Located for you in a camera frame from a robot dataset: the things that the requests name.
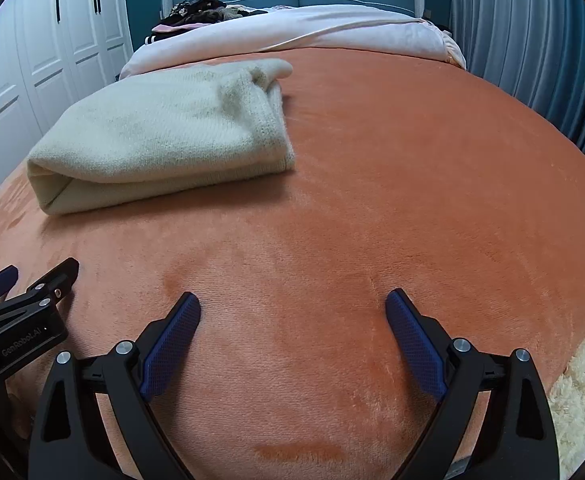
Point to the pile of dark clothes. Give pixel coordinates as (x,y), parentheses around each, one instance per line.
(192,12)

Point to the grey-blue curtain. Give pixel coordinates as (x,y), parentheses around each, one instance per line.
(532,35)

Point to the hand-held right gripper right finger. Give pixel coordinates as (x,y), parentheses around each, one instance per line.
(417,350)

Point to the cream fluffy fabric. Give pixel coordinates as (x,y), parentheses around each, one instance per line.
(584,395)

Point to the pale pink duvet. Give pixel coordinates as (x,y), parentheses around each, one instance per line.
(352,32)

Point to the white wardrobe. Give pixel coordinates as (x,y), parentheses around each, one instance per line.
(37,60)

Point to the cream knit cardigan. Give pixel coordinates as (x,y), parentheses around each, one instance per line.
(162,130)

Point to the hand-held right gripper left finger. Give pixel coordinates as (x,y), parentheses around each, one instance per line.
(170,350)

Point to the orange plush blanket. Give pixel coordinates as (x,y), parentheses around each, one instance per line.
(372,185)

